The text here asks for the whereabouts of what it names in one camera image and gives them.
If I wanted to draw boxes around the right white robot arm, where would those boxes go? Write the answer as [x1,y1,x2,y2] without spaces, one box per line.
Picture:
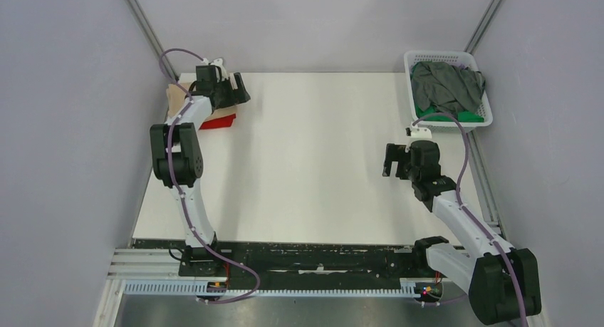
[382,140,542,325]

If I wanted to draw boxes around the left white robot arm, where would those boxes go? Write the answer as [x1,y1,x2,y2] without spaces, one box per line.
[150,58,249,276]

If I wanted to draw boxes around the white slotted cable duct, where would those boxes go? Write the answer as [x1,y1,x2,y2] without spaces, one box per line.
[123,279,420,299]

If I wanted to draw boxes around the green t shirt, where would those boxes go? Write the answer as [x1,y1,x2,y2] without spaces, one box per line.
[415,105,484,123]

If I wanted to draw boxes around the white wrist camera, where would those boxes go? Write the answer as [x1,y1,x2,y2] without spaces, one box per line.
[202,58,230,81]
[405,125,432,140]

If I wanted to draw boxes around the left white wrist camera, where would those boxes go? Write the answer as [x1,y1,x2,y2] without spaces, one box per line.
[202,58,230,81]

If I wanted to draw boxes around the right aluminium frame post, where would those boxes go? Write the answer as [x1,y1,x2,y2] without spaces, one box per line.
[464,0,505,54]

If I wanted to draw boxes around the grey t shirt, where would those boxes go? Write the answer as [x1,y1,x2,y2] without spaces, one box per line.
[410,61,486,115]

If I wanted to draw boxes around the beige t shirt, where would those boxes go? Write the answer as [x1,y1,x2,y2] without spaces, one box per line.
[166,84,237,121]

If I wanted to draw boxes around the aluminium frame post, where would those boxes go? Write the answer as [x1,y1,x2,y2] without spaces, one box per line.
[125,0,179,80]
[464,0,505,54]

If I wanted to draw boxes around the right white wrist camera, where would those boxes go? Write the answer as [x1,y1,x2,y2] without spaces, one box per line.
[405,125,432,140]

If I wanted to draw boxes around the left aluminium frame post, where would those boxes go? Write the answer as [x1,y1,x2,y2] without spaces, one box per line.
[125,0,179,80]

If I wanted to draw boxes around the right aluminium table rail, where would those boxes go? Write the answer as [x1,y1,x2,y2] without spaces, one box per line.
[467,131,506,238]

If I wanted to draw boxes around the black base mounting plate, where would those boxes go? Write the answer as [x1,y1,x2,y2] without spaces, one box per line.
[179,241,435,290]

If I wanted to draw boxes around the folded red t shirt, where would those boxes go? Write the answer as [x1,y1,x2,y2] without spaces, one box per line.
[199,113,236,130]

